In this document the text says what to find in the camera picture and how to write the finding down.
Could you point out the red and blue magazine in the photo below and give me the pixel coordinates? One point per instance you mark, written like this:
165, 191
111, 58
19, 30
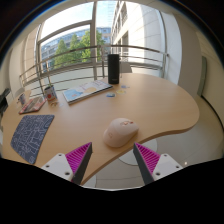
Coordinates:
32, 105

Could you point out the white chair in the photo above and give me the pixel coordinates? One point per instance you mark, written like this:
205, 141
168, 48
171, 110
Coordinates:
125, 68

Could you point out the metal balcony railing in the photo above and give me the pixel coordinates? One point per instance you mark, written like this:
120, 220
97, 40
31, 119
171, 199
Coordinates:
80, 64

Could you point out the dark blue patterned mouse pad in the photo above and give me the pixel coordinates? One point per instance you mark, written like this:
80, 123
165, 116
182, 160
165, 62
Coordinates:
31, 135

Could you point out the black cylindrical tumbler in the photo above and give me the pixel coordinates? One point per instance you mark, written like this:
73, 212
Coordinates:
113, 70

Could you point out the light blue illustrated book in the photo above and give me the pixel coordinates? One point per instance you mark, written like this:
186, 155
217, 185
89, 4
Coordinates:
86, 90

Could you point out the striped mug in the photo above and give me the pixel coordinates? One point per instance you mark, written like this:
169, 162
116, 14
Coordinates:
22, 99

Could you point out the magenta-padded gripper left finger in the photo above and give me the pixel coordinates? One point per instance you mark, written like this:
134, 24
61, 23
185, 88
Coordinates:
60, 164

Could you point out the beige computer mouse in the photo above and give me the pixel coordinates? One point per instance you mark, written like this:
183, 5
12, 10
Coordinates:
120, 132

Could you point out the black and white printer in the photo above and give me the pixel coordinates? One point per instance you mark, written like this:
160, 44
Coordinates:
3, 98

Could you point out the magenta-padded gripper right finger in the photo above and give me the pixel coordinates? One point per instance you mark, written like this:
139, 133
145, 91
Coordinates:
165, 164

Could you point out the blue round sticker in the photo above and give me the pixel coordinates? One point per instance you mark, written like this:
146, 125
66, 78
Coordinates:
110, 95

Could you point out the white mug with red print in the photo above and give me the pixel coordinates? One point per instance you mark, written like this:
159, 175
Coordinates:
50, 94

